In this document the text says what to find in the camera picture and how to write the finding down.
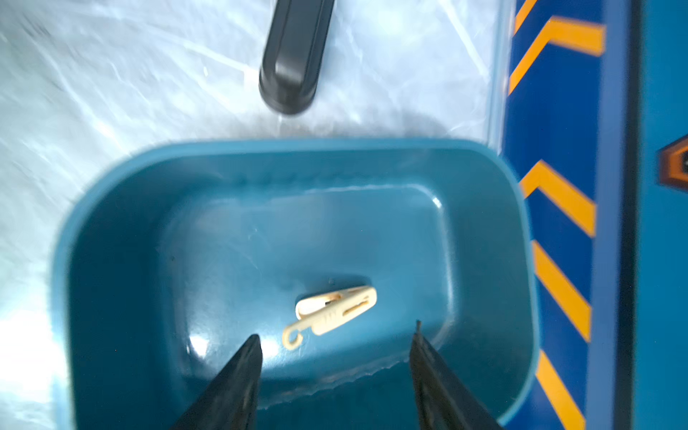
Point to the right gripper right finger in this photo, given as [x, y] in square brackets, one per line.
[443, 401]

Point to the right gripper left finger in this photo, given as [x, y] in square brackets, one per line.
[230, 400]

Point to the cream yellow clothespin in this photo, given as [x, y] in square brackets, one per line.
[326, 312]

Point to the teal plastic tub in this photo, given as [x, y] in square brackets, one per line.
[175, 257]

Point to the black clothes rack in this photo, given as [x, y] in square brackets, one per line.
[293, 54]

